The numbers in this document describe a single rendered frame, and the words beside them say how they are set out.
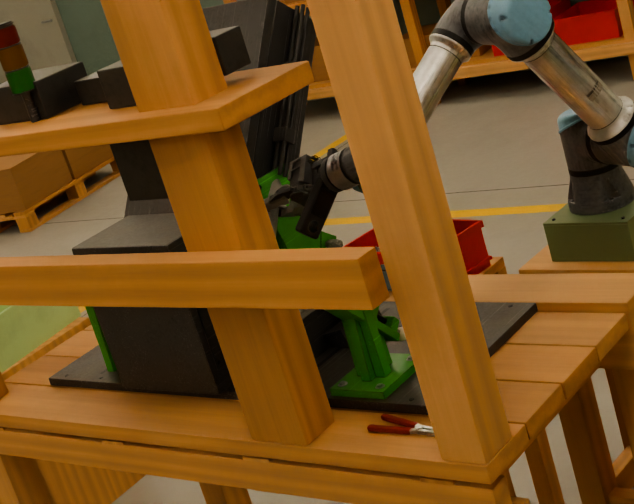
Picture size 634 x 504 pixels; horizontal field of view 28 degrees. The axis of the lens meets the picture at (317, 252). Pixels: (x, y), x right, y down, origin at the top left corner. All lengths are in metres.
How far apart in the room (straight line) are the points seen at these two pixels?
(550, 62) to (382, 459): 0.88
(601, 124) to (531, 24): 0.31
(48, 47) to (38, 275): 8.97
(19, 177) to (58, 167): 0.42
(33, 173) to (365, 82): 6.91
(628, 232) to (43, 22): 8.98
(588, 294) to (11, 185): 6.38
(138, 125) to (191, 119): 0.13
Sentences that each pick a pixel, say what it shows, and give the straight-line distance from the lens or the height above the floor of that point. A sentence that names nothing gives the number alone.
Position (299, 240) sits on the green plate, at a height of 1.12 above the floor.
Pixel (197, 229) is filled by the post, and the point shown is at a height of 1.32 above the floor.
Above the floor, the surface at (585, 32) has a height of 0.33.
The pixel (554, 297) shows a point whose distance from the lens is 2.59.
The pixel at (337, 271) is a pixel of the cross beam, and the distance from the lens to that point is 1.99.
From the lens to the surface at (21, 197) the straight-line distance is 8.57.
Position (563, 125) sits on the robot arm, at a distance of 2.83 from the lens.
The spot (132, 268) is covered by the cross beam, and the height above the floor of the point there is 1.27.
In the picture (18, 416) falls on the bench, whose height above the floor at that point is 0.88.
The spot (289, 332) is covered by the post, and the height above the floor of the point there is 1.09.
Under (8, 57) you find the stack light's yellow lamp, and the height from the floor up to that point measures 1.67.
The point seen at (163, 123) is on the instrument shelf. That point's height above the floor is 1.53.
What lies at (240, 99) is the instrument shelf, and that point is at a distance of 2.06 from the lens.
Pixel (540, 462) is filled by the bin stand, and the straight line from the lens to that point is 3.37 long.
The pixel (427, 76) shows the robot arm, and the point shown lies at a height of 1.38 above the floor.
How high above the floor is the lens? 1.90
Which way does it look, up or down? 18 degrees down
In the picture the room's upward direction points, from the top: 17 degrees counter-clockwise
